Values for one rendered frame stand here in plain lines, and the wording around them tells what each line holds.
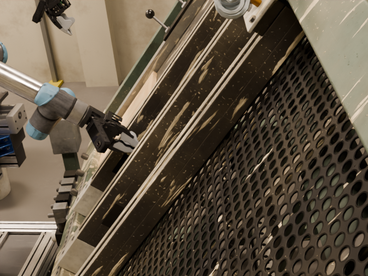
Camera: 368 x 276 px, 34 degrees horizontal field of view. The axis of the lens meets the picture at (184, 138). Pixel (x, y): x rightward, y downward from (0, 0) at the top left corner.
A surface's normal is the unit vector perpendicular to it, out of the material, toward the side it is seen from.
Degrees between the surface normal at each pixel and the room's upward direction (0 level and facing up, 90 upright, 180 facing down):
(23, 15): 90
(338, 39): 51
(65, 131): 90
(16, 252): 0
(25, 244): 0
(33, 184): 0
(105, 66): 90
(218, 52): 90
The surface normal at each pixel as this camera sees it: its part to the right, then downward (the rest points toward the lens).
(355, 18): -0.84, -0.48
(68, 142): 0.00, 0.48
